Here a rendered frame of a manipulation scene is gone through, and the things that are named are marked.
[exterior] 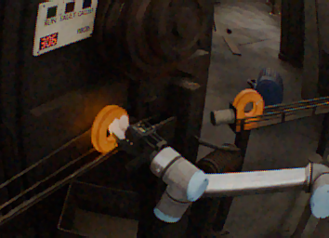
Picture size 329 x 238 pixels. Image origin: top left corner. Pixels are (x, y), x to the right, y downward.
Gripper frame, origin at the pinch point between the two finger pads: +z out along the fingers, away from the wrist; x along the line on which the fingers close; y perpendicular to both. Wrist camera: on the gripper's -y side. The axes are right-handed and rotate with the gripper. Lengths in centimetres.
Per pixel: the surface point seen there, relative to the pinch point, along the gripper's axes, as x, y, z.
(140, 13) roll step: -1.2, 40.0, 3.8
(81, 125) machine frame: 9.0, -1.0, 5.3
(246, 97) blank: -59, 4, -18
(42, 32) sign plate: 27.5, 33.9, 18.8
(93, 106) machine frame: 3.1, 3.8, 6.7
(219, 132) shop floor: -159, -88, 23
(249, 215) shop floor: -83, -67, -47
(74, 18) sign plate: 13.1, 35.1, 19.1
